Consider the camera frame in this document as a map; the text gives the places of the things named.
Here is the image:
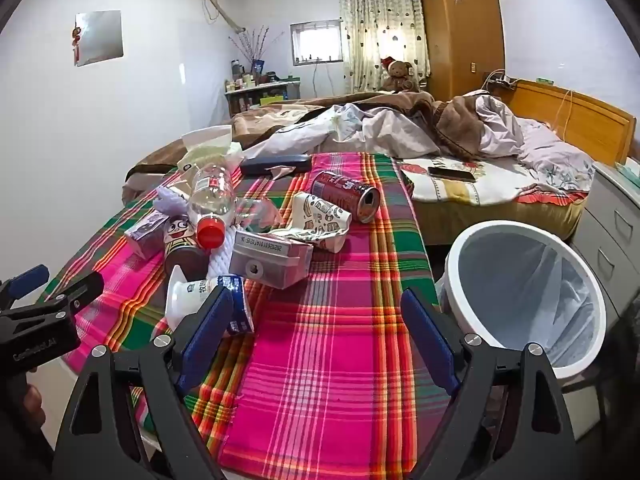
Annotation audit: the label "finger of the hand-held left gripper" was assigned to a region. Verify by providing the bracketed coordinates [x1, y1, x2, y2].
[0, 264, 51, 311]
[30, 271, 106, 319]

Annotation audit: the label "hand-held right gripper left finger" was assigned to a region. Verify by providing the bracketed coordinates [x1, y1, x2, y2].
[52, 286, 236, 480]

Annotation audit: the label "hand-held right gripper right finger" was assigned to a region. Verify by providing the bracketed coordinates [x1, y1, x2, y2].
[400, 286, 582, 480]

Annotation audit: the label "blue white milk carton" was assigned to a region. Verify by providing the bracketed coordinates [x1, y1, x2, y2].
[217, 275, 256, 337]

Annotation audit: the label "white plastic yogurt bottle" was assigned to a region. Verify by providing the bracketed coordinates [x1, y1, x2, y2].
[165, 265, 223, 331]

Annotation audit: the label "white foam net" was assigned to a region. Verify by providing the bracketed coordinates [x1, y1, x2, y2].
[206, 241, 236, 281]

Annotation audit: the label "white round trash bin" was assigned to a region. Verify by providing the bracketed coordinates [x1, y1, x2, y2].
[435, 220, 608, 381]

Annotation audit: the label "grey carton box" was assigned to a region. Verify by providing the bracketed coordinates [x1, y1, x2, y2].
[229, 230, 313, 290]

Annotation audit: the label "purple carton box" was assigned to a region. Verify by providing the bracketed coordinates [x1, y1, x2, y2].
[124, 210, 171, 260]

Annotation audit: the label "cartoon face drink can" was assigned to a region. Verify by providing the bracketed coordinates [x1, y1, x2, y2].
[164, 214, 208, 281]

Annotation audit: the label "clear plastic wrapper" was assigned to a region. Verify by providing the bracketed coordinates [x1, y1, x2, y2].
[234, 197, 283, 234]

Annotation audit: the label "lilac foam net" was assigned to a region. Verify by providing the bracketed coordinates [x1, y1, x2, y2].
[155, 185, 194, 217]

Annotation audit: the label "clear plastic bottle red cap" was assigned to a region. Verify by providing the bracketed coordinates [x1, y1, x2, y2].
[187, 162, 242, 250]

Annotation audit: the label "patterned paper cup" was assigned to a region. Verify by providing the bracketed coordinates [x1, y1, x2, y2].
[272, 191, 352, 253]

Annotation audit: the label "red drink can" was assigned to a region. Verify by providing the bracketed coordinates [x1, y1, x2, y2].
[311, 170, 382, 224]

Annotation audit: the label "person's left hand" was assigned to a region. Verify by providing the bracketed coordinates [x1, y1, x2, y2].
[15, 367, 48, 441]

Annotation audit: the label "pink green plaid cloth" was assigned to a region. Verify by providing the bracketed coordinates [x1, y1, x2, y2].
[47, 152, 451, 480]

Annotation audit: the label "translucent bin liner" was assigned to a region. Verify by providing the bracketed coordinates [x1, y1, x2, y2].
[457, 235, 596, 367]

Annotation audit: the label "yellow mattress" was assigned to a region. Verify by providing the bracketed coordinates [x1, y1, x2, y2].
[414, 190, 590, 247]

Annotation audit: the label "floral bedsheet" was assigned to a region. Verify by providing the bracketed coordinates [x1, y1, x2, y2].
[400, 155, 591, 206]

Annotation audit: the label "black smartphone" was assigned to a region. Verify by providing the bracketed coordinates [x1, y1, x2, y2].
[427, 164, 477, 183]

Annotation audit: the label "tissue pack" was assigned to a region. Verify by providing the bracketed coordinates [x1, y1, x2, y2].
[180, 127, 244, 173]

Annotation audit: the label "dark blue glasses case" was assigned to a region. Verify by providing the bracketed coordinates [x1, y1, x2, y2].
[239, 154, 312, 177]

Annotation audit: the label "grey nightstand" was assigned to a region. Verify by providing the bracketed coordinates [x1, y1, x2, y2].
[570, 157, 640, 321]

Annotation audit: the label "white duvet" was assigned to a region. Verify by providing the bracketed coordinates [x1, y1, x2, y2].
[242, 95, 596, 192]

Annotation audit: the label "brown blanket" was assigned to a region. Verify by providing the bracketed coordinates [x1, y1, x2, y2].
[122, 89, 501, 206]

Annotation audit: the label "cluttered white shelf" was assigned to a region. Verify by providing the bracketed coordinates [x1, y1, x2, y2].
[224, 60, 302, 118]

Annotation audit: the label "brown teddy bear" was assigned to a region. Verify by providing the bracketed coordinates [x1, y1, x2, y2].
[380, 57, 418, 93]

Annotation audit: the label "wooden headboard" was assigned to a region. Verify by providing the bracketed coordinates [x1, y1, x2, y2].
[500, 79, 638, 167]

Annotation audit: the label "bare decorative branches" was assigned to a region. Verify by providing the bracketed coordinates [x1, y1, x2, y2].
[227, 25, 286, 63]

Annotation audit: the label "small window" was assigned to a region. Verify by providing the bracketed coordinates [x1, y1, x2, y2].
[290, 20, 343, 66]

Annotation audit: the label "air conditioner pipe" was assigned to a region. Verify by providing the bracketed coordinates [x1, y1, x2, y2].
[200, 0, 247, 32]

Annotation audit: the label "wooden wardrobe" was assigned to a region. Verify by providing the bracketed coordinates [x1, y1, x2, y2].
[419, 0, 505, 103]

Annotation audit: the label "patterned curtain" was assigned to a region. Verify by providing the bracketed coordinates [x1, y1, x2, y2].
[337, 0, 432, 93]

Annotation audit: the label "silver wall poster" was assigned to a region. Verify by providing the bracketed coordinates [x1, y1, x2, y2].
[75, 10, 123, 66]

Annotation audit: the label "orange charging cable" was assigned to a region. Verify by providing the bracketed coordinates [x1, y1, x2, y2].
[547, 87, 576, 142]

